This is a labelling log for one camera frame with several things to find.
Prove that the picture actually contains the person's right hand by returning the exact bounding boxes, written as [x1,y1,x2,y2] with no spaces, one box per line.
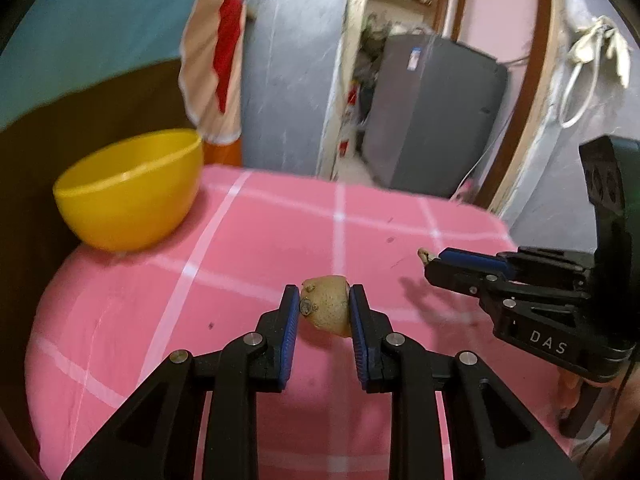
[556,367,585,412]

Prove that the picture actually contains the hanging dark clothes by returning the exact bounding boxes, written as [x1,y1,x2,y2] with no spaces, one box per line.
[347,12,388,161]

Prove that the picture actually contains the dark brown panel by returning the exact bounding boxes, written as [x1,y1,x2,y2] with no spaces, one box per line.
[0,57,202,466]

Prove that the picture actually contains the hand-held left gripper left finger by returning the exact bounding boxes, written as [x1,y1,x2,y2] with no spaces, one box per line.
[60,284,302,480]

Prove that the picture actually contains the wooden door frame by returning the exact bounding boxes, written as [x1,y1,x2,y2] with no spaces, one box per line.
[481,0,557,222]

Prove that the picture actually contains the black cable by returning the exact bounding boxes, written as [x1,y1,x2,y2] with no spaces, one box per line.
[572,362,635,458]

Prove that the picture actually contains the white hanging cable and cloth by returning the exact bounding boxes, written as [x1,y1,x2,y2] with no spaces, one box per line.
[557,16,633,129]

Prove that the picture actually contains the teal cloth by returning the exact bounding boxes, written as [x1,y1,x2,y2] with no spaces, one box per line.
[0,0,205,132]

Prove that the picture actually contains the yellow plastic bowl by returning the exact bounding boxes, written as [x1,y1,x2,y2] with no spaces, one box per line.
[53,129,205,253]

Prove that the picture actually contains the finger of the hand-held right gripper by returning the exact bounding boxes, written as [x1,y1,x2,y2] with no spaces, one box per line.
[440,246,598,281]
[424,259,593,311]

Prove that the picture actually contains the brown potato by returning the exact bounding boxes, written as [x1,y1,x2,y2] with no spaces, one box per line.
[299,274,354,339]

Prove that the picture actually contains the pink checked tablecloth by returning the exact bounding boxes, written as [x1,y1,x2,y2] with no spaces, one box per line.
[25,165,583,480]

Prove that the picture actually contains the grey refrigerator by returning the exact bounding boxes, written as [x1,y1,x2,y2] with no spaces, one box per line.
[361,35,509,199]

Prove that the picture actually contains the red and cream striped cloth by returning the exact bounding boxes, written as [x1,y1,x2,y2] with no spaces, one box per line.
[179,0,247,147]

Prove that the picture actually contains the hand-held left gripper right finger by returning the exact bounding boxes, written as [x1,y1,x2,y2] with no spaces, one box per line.
[348,284,583,480]

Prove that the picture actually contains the white cable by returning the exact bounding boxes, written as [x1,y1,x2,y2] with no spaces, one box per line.
[451,125,502,202]

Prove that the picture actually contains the orange object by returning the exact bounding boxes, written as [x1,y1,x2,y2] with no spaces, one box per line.
[202,136,244,168]

